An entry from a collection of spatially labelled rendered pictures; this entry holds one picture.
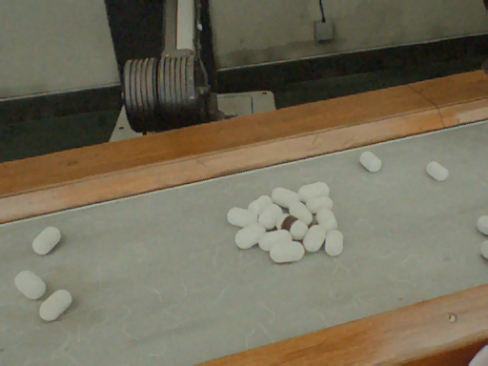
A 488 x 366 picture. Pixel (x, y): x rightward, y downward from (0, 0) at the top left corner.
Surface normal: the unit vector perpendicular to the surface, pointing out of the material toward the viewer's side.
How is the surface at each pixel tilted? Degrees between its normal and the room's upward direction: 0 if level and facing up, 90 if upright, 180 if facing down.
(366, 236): 0
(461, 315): 0
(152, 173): 45
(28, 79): 89
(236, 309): 0
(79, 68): 89
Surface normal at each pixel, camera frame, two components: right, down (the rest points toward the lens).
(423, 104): -0.07, -0.84
